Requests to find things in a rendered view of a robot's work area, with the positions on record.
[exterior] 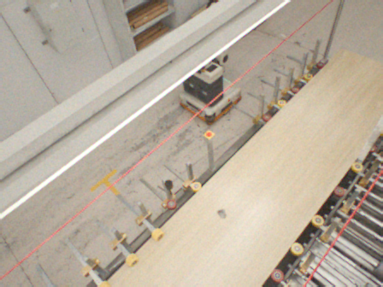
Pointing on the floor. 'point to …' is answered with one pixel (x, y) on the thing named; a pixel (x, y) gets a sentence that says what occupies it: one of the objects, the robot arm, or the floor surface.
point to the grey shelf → (124, 37)
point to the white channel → (174, 47)
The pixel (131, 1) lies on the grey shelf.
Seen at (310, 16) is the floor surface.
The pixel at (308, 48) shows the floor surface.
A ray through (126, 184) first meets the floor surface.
